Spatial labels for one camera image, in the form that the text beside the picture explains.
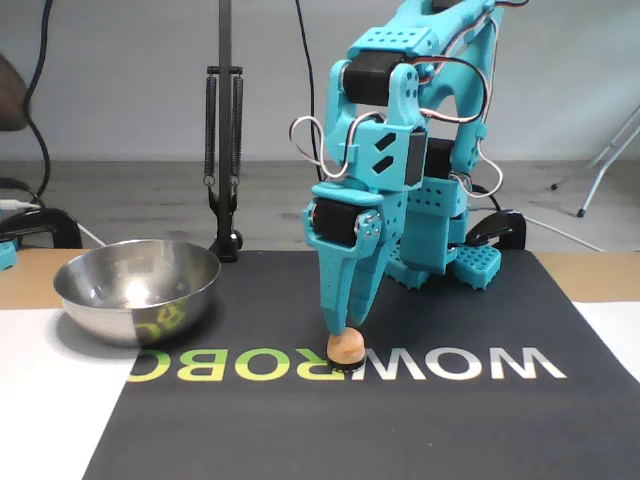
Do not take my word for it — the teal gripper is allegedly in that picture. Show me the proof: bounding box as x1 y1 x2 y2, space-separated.
304 117 431 337

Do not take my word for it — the orange ball with black base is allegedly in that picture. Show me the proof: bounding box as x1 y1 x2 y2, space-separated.
327 327 366 372

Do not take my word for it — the teal robot base part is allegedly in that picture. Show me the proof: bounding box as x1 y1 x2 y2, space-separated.
0 238 19 273

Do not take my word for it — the metal bowl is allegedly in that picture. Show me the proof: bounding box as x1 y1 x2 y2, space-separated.
53 239 222 350

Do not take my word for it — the black mat with WOWROBO print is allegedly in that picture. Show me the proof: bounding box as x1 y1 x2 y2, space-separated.
82 249 640 480

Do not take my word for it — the white paper sheet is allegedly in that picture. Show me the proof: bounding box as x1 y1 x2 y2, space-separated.
571 299 640 386
0 307 144 480

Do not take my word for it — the white metal stand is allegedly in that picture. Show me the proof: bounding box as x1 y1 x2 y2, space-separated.
549 104 640 219

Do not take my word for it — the gripper servo wire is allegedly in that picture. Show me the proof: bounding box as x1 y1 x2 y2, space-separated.
289 116 364 182

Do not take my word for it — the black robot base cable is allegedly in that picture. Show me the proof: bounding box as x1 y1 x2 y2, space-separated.
467 183 503 214

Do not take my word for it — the arm servo wire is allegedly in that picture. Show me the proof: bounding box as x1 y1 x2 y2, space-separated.
414 0 504 200

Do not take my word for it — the white floor cable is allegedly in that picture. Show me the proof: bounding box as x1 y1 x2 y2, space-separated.
74 222 109 249
524 215 605 253

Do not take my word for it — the black hanging cable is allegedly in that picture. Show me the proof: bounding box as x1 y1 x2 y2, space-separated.
294 0 325 187

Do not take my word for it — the dark blue hanging cable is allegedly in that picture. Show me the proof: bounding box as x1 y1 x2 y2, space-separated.
22 0 54 209

